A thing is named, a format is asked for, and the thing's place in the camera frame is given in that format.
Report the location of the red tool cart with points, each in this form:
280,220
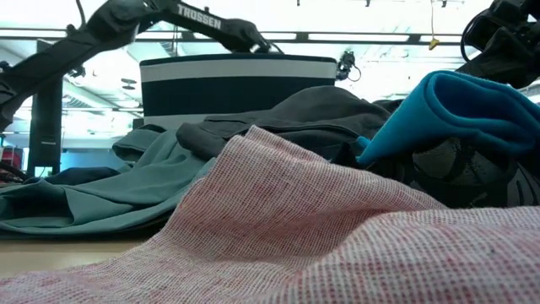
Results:
12,158

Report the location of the black grey patterned garment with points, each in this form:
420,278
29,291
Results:
455,177

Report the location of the black device on column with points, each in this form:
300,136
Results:
78,72

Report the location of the pink woven cloth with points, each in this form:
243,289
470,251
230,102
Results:
295,236

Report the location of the dark grey garment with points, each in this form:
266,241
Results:
316,114

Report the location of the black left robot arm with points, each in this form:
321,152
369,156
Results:
118,21

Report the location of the black ceiling fixture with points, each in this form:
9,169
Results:
128,81

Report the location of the black overhead rail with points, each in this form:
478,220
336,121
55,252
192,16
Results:
358,37

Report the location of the yellow hanging tag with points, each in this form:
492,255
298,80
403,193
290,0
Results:
433,42

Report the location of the teal green garment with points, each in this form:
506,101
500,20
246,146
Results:
126,194

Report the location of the navy white striped fabric basket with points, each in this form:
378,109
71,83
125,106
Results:
236,93

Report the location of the black upright column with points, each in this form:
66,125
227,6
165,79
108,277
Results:
44,126

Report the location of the bright blue fleece garment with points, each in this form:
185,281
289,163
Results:
443,122

